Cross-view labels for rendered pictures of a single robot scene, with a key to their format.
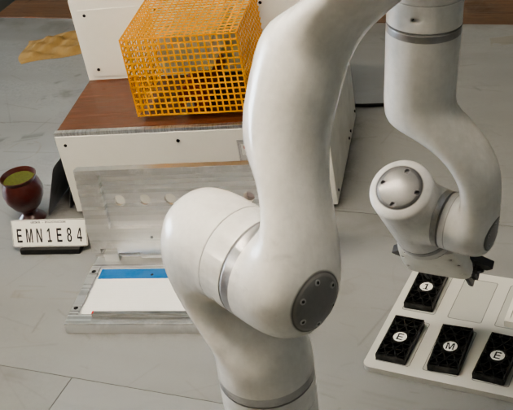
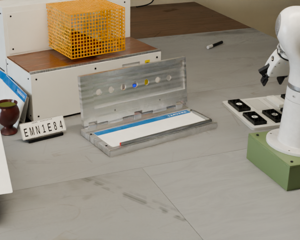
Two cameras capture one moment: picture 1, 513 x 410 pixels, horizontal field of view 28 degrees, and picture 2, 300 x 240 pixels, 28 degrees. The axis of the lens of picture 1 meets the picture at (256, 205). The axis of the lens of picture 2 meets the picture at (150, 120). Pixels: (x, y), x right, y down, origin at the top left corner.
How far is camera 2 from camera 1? 1.65 m
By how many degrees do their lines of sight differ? 45
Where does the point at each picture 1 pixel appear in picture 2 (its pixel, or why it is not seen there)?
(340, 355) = (238, 129)
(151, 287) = (130, 131)
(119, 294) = (118, 136)
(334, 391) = not seen: hidden behind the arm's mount
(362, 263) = (199, 107)
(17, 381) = (117, 176)
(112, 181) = (96, 81)
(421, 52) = not seen: outside the picture
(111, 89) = (28, 57)
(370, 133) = not seen: hidden behind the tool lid
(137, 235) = (108, 110)
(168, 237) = (296, 21)
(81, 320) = (116, 147)
